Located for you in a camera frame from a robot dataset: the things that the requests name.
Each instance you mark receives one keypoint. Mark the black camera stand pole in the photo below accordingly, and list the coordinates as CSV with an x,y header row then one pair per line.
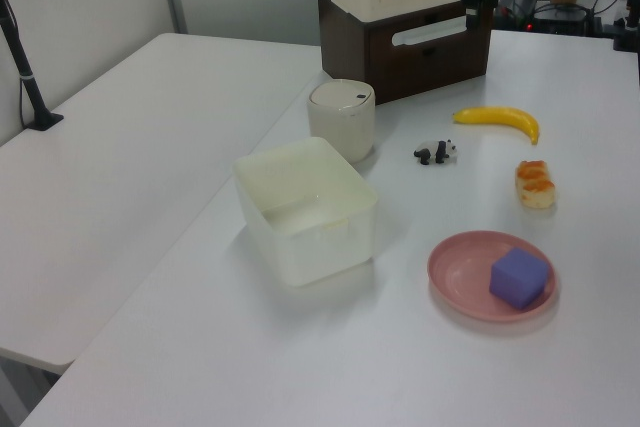
x,y
22,72

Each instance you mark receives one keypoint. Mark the yellow banana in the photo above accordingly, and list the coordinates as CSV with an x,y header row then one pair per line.
x,y
500,115

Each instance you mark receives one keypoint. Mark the black table clamp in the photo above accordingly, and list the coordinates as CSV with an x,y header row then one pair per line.
x,y
626,29

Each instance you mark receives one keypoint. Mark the white plastic storage bin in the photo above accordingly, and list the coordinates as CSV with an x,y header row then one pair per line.
x,y
305,197

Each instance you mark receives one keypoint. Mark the purple cube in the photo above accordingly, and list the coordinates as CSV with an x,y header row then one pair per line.
x,y
517,277

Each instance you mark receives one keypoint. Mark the dark brown drawer cabinet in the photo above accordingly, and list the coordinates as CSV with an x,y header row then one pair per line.
x,y
345,47

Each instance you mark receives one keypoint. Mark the black electronics box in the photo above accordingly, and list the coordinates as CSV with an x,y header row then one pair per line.
x,y
555,17

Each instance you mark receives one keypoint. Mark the black and white panda toy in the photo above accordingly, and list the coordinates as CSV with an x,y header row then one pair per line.
x,y
439,151

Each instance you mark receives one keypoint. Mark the pink plate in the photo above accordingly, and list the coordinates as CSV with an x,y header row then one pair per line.
x,y
460,272

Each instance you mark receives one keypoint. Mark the toy bread loaf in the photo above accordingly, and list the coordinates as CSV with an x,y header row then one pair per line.
x,y
535,187

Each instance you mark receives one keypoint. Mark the beige lidded trash can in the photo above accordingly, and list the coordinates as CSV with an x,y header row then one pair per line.
x,y
341,122

